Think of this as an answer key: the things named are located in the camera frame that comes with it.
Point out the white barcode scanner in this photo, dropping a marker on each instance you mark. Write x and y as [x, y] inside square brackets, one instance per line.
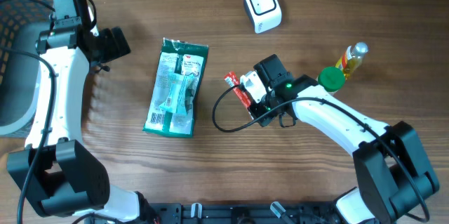
[264, 14]

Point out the teal wipes packet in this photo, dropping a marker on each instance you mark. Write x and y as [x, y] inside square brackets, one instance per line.
[176, 99]

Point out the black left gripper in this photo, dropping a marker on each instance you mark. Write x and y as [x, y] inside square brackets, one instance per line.
[112, 51]

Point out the yellow oil bottle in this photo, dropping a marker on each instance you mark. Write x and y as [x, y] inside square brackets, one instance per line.
[352, 59]

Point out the green lid jar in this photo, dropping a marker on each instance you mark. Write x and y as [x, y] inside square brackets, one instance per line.
[332, 79]

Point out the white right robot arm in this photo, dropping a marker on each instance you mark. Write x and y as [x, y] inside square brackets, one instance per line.
[393, 171]

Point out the green glove package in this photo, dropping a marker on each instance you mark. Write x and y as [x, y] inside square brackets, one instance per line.
[182, 58]

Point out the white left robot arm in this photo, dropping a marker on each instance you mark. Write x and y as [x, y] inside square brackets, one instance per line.
[55, 172]

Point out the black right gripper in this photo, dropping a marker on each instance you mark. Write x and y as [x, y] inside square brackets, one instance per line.
[256, 110]

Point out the red toothpaste tube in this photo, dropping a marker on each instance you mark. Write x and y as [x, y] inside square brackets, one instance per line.
[232, 80]

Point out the black mounting rail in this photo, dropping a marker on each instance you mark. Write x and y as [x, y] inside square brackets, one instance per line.
[309, 212]

